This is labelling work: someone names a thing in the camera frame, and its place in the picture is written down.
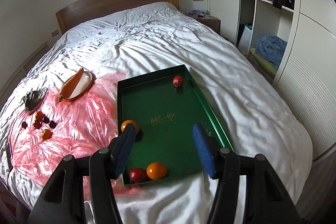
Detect orange mandarin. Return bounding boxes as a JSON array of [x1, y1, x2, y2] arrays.
[[41, 129, 52, 141], [146, 162, 167, 180], [35, 111, 45, 121], [121, 119, 141, 134]]

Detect dark plum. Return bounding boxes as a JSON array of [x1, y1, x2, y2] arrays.
[[42, 116, 50, 124], [49, 121, 57, 129]]

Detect small red apple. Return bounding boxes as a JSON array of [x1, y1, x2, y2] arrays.
[[173, 76, 184, 88], [33, 120, 42, 130]]

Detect dark red wrinkled fruit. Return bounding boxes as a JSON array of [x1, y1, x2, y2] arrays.
[[21, 122, 28, 128]]

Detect green metal tray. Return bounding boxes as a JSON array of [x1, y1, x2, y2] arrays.
[[117, 65, 233, 186]]

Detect orange rimmed white plate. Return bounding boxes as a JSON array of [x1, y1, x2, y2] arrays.
[[63, 71, 95, 102]]

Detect pink plastic sheet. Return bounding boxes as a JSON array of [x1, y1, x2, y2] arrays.
[[6, 72, 126, 187]]

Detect carrot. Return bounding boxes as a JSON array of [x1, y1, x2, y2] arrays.
[[59, 68, 84, 102]]

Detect patterned white plate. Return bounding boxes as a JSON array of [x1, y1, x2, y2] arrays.
[[24, 87, 49, 114]]

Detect white paper bag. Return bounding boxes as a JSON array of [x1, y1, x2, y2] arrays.
[[237, 24, 253, 56]]

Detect blue blanket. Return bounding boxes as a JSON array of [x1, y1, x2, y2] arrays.
[[255, 35, 287, 70]]

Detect wooden nightstand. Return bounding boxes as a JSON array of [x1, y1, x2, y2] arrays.
[[195, 16, 221, 34]]

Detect white wardrobe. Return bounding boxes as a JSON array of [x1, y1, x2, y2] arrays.
[[208, 0, 335, 162]]

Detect wooden headboard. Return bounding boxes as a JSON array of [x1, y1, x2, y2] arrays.
[[56, 0, 179, 34]]

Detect beige wall switch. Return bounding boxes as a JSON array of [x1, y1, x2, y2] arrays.
[[51, 30, 59, 37]]

